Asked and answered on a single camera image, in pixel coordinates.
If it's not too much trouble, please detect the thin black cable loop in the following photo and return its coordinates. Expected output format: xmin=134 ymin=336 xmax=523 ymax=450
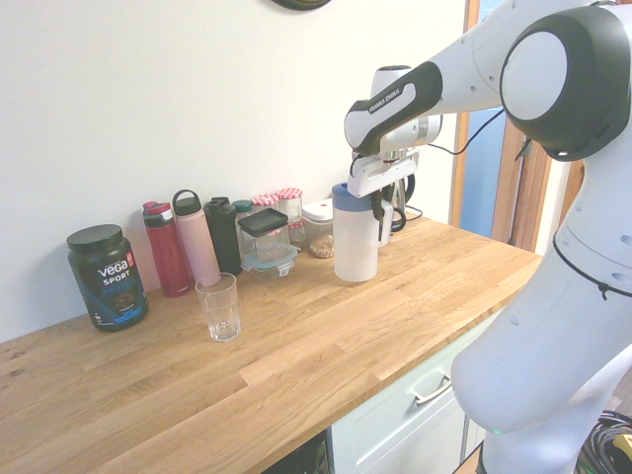
xmin=551 ymin=229 xmax=632 ymax=301

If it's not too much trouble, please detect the coiled black cable bundle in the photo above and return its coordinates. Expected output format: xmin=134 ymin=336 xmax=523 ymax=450
xmin=576 ymin=408 xmax=632 ymax=474

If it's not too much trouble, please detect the red checked lid glass jar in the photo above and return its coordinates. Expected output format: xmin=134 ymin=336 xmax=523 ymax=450
xmin=250 ymin=193 xmax=280 ymax=216
xmin=274 ymin=187 xmax=304 ymax=224

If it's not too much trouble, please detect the stainless steel kettle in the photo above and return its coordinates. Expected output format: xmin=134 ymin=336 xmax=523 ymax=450
xmin=391 ymin=173 xmax=418 ymax=214

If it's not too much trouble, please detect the black shaker bottle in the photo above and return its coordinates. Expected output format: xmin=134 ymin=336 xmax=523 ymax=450
xmin=202 ymin=196 xmax=244 ymax=278

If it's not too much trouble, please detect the translucent white pitcher blue lid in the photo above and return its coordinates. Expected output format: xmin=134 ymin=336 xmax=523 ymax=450
xmin=331 ymin=182 xmax=395 ymax=284

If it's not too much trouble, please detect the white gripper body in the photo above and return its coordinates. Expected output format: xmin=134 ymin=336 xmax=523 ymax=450
xmin=346 ymin=147 xmax=422 ymax=199

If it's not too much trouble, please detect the clear container black lid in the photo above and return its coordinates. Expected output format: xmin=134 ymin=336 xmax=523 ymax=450
xmin=237 ymin=206 xmax=291 ymax=264

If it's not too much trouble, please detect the black protein powder tub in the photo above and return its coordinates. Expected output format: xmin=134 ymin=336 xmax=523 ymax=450
xmin=65 ymin=223 xmax=151 ymax=334

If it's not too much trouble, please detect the pink water bottle black cap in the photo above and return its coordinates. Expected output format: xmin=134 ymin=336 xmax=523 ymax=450
xmin=171 ymin=189 xmax=222 ymax=288

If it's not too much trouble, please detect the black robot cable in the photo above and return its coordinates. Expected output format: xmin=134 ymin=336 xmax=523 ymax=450
xmin=422 ymin=109 xmax=507 ymax=156

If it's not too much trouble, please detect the dark red water bottle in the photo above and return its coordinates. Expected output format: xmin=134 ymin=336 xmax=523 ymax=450
xmin=141 ymin=199 xmax=193 ymax=299

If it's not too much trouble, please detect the white cabinet drawer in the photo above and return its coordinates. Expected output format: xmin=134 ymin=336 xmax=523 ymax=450
xmin=329 ymin=313 xmax=496 ymax=474

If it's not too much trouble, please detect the metal drawer handle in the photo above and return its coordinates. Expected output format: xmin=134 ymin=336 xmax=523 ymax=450
xmin=408 ymin=370 xmax=453 ymax=406

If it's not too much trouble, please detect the black wall clock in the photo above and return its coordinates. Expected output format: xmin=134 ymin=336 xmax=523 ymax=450
xmin=270 ymin=0 xmax=334 ymax=11

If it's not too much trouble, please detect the yellow power box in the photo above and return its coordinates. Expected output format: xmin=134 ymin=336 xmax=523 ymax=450
xmin=610 ymin=433 xmax=632 ymax=461

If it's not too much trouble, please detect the cereal container white red lid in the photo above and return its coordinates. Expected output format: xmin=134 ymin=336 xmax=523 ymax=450
xmin=301 ymin=200 xmax=338 ymax=260

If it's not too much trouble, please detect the black steel dishwasher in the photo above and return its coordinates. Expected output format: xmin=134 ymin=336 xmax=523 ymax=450
xmin=274 ymin=432 xmax=332 ymax=474

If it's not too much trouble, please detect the glass container teal lid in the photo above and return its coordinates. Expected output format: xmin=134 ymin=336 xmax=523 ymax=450
xmin=239 ymin=243 xmax=301 ymax=284

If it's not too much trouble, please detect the clear faceted drinking glass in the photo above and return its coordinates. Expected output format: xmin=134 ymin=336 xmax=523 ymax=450
xmin=195 ymin=272 xmax=242 ymax=344

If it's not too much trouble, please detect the wooden door frame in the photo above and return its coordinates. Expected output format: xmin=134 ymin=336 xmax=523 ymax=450
xmin=447 ymin=0 xmax=585 ymax=254

